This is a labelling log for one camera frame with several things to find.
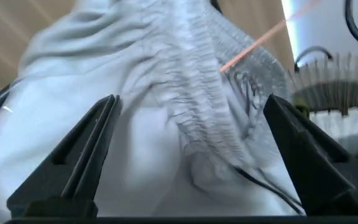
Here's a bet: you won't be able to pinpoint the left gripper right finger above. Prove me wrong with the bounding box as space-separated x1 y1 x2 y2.
263 93 358 217

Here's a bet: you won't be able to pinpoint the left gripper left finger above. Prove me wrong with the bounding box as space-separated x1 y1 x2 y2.
6 94 122 219

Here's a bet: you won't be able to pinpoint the pale grey shorts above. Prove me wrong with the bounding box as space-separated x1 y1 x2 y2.
0 0 307 219

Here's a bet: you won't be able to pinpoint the pink clothes hanger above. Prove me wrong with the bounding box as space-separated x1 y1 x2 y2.
218 0 323 73

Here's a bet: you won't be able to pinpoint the white laundry basket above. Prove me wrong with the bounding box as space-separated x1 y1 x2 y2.
287 45 358 158

